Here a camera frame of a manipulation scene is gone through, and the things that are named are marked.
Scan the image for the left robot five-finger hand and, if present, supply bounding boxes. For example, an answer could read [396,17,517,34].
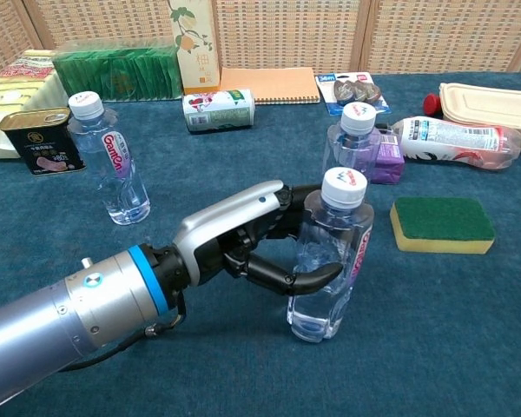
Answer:
[149,180,345,308]

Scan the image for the clear water bottle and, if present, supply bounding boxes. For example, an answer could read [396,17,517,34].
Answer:
[321,102,383,183]
[67,90,152,226]
[286,167,375,344]

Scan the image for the green white drink can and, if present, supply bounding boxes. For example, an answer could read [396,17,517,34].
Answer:
[181,89,256,134]

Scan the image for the orange spiral notebook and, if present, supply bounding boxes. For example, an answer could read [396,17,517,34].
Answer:
[219,67,321,106]

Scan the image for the blue correction tape pack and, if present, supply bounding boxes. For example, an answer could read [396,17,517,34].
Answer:
[315,72,392,116]

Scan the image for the tall pomelo print carton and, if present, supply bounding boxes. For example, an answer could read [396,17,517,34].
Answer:
[167,0,221,96]

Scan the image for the small purple carton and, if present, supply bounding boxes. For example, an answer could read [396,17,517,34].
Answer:
[370,131,406,186]

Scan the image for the clear box green packets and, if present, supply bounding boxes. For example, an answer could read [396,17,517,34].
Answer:
[51,44,184,103]

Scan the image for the black luncheon meat tin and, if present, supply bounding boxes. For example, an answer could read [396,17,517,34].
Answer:
[0,107,87,177]

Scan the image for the woven wooden folding screen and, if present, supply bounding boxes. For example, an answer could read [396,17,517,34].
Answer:
[0,0,521,82]

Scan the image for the green yellow scouring sponge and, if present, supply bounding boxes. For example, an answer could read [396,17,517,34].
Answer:
[389,196,497,255]

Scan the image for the blue table cloth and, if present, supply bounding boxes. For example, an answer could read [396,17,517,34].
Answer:
[0,71,521,417]

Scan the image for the red small object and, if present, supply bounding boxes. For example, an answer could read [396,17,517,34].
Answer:
[423,93,444,116]

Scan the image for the plastic bottle white red label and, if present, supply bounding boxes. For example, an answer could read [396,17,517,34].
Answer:
[375,115,521,173]

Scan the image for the packaged yellow sponge multipack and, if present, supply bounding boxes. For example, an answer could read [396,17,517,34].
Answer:
[0,49,69,160]

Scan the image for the beige lidded food container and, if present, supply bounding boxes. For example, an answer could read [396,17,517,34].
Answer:
[438,83,521,151]

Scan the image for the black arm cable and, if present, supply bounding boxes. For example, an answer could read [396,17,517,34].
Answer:
[58,299,188,374]

